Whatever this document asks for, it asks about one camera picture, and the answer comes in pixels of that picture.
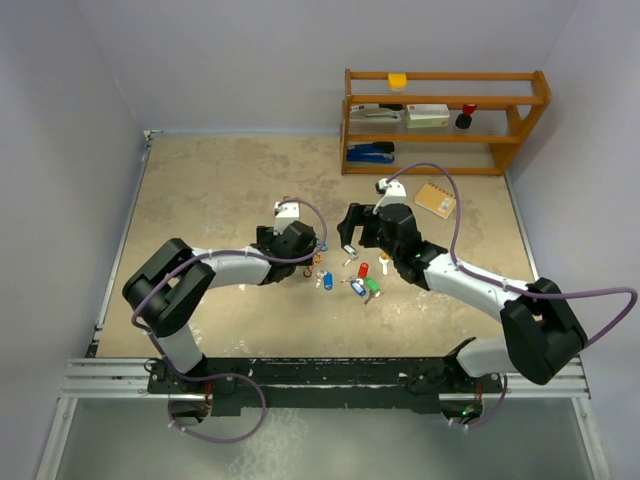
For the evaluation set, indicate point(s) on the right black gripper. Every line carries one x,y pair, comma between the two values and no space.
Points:
358,215

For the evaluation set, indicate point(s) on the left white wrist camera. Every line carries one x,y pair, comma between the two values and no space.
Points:
285,213

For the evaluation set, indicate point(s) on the brown spiral notebook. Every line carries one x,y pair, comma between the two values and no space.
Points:
435,200

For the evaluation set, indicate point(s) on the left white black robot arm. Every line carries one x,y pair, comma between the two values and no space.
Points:
166,290

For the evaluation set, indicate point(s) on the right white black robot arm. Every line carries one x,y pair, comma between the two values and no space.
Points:
540,336

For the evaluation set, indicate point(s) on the blue stapler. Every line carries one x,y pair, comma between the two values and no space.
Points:
374,152

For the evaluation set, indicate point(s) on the white stapler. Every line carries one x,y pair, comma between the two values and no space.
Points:
376,113

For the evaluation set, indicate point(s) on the key with green tag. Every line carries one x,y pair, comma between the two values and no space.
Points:
374,290

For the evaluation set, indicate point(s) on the wooden shelf rack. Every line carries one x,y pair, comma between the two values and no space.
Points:
509,106

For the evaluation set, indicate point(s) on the key with light blue tag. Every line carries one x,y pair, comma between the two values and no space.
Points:
357,286

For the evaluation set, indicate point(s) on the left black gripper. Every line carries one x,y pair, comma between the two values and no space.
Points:
266,236

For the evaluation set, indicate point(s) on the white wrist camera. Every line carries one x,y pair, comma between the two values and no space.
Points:
391,191
285,213

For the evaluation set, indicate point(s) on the yellow tape dispenser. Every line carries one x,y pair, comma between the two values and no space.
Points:
397,82

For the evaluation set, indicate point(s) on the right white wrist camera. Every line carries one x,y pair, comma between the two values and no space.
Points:
391,191

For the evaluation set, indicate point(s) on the red black stamp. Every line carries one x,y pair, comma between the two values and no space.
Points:
464,119

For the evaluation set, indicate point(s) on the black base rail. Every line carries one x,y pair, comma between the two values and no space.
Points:
226,386

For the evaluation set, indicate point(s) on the key with yellow tag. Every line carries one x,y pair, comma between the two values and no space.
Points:
384,261

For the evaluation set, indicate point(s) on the key with red tag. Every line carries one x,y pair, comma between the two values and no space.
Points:
362,271

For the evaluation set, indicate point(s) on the white cardboard box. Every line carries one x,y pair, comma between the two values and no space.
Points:
426,115

